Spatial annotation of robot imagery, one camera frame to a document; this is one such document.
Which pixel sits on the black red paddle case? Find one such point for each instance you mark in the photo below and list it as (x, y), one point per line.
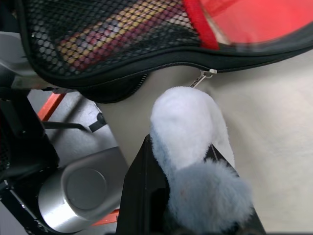
(110, 94)

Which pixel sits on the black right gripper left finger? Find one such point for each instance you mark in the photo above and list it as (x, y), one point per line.
(139, 195)

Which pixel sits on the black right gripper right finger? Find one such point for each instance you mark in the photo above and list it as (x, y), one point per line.
(256, 226)

